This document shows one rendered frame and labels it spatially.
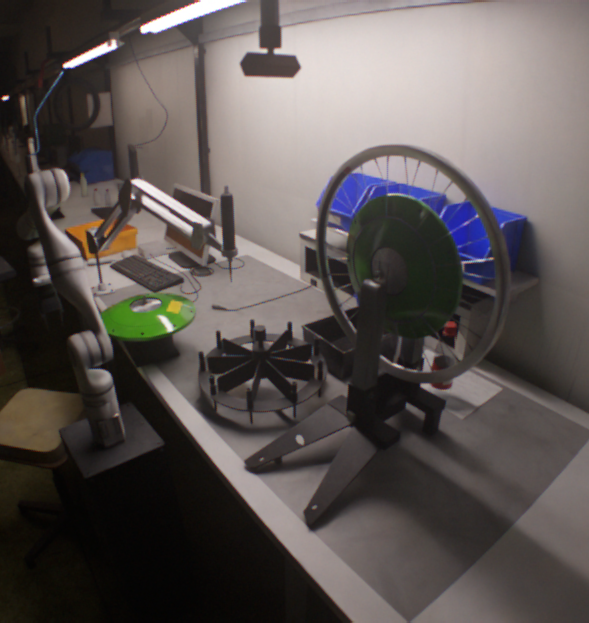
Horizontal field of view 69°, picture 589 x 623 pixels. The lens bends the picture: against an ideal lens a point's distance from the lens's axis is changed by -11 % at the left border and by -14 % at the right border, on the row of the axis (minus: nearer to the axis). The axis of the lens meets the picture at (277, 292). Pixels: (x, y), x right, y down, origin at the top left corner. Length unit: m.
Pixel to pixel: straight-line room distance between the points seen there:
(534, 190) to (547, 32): 0.44
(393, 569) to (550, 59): 1.27
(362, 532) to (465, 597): 0.24
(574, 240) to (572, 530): 0.74
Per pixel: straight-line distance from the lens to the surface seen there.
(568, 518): 1.18
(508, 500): 1.16
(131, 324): 1.46
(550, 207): 1.44
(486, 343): 0.95
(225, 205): 1.39
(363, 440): 1.11
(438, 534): 1.06
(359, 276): 1.09
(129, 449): 1.35
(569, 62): 1.41
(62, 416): 1.94
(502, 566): 1.04
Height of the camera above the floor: 1.73
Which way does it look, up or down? 24 degrees down
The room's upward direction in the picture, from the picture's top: 1 degrees counter-clockwise
